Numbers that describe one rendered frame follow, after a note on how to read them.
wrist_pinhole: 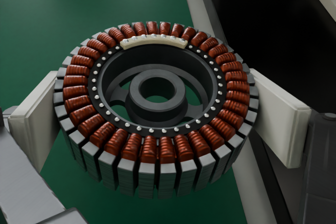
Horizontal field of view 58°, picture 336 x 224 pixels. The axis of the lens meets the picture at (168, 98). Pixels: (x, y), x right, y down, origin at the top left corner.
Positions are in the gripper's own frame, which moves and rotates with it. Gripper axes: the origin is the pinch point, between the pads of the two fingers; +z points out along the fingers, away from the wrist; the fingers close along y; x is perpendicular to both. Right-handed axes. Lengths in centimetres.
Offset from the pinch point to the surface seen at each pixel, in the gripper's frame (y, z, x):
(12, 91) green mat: -11.7, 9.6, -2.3
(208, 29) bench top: 6.9, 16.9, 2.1
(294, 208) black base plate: 8.4, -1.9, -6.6
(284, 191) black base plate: 8.1, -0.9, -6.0
